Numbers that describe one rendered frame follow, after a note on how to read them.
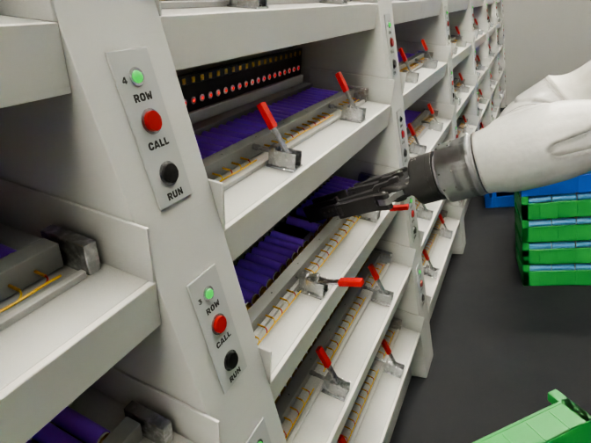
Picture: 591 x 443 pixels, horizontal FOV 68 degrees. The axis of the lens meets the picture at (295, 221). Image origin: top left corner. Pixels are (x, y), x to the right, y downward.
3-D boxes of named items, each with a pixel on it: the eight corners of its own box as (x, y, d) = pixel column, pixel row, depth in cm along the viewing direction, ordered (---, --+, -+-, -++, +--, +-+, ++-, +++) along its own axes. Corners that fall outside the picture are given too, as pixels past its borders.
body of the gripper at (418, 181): (438, 143, 68) (383, 161, 73) (426, 160, 61) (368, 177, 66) (453, 186, 69) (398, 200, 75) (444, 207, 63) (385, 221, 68)
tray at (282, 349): (398, 209, 99) (406, 170, 95) (268, 410, 51) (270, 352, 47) (318, 189, 107) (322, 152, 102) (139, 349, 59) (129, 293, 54)
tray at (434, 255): (456, 229, 169) (465, 198, 162) (425, 323, 121) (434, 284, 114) (405, 216, 176) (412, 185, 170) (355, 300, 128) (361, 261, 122)
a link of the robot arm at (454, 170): (466, 142, 57) (422, 156, 61) (486, 204, 60) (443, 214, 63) (474, 126, 65) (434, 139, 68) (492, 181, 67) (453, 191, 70)
